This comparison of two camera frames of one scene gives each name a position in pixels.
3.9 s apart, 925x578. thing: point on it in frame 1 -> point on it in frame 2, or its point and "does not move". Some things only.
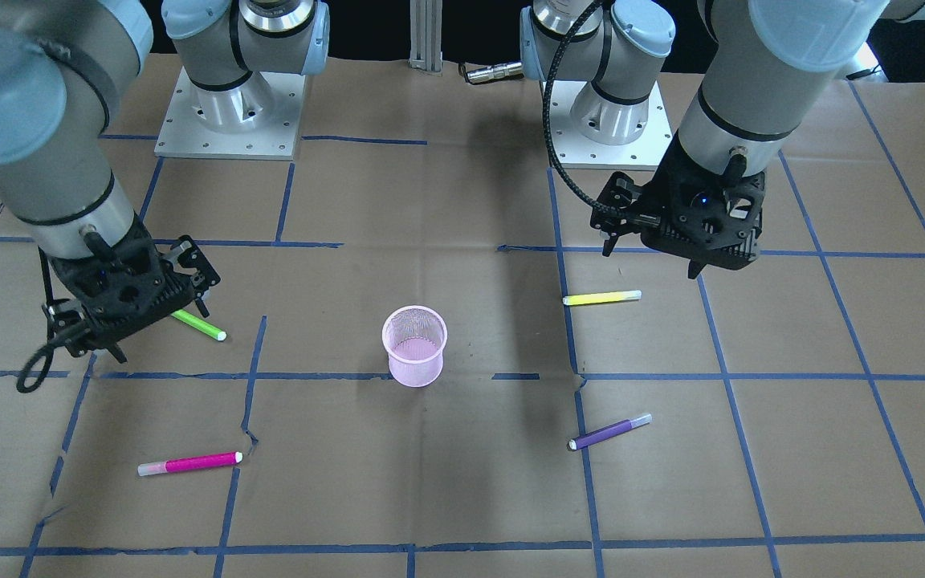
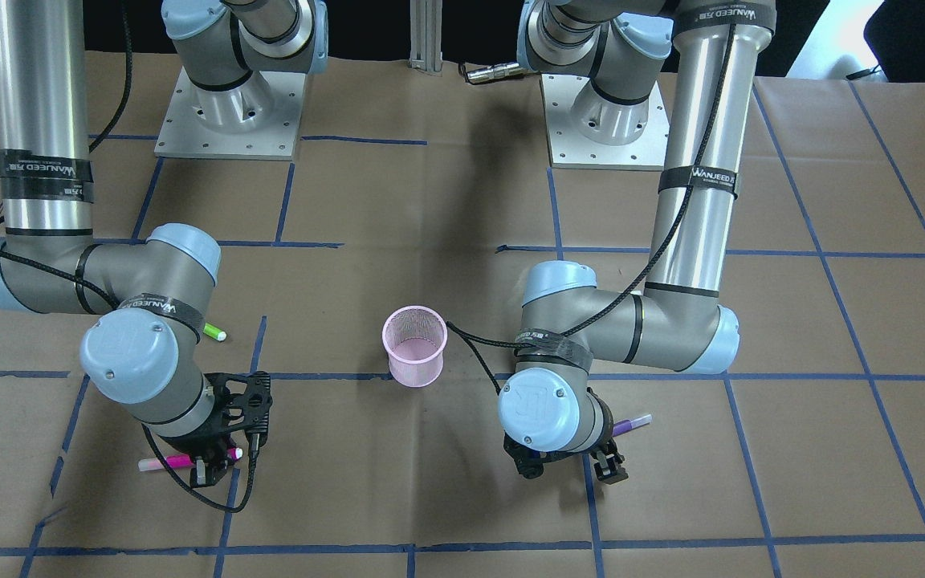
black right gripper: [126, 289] -> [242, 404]
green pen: [194, 321] does not move
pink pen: [152, 468] does not move
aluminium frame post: [425, 34] does not move
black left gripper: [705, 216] -> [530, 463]
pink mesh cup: [414, 336] does not move
